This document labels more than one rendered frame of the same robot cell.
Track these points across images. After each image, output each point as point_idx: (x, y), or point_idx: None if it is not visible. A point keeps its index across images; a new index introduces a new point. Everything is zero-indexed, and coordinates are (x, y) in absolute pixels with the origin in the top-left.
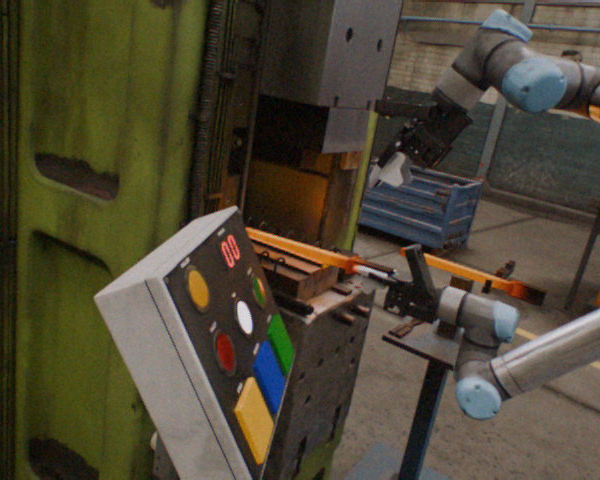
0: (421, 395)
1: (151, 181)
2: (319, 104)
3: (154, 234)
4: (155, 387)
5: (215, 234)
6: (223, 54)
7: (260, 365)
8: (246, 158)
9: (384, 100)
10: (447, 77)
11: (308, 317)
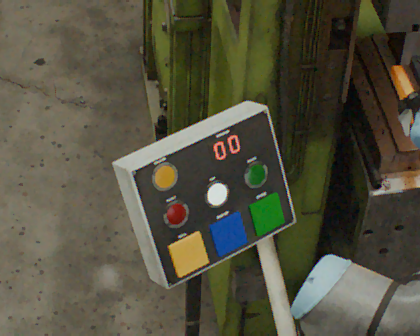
0: None
1: (245, 51)
2: (387, 31)
3: (245, 86)
4: (132, 216)
5: (211, 137)
6: None
7: (214, 227)
8: (350, 39)
9: (413, 61)
10: None
11: (375, 190)
